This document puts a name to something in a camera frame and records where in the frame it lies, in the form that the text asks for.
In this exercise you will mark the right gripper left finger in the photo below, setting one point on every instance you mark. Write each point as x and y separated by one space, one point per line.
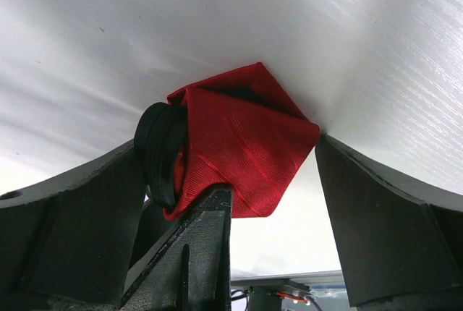
68 241

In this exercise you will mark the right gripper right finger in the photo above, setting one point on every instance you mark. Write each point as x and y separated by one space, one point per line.
399 239

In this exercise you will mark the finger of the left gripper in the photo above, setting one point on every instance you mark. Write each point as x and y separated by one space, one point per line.
188 268

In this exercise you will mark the red necktie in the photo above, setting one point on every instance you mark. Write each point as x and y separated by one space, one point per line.
239 128

